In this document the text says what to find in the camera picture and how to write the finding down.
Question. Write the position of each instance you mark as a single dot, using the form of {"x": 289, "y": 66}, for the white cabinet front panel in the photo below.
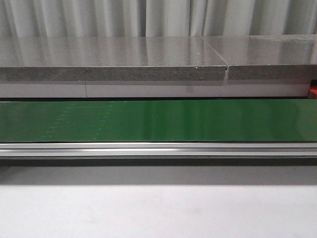
{"x": 155, "y": 89}

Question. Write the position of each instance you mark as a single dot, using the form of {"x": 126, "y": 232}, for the green conveyor belt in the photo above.
{"x": 255, "y": 120}

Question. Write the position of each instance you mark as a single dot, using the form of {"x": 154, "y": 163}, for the grey stone countertop slab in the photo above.
{"x": 108, "y": 59}

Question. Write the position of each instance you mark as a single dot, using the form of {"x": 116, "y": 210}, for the right grey stone slab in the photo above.
{"x": 284, "y": 57}

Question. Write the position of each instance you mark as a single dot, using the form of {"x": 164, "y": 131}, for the red box at right edge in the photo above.
{"x": 313, "y": 92}

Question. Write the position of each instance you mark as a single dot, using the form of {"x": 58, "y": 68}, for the grey pleated curtain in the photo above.
{"x": 131, "y": 18}

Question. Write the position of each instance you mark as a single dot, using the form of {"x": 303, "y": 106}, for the aluminium conveyor side rail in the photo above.
{"x": 158, "y": 149}

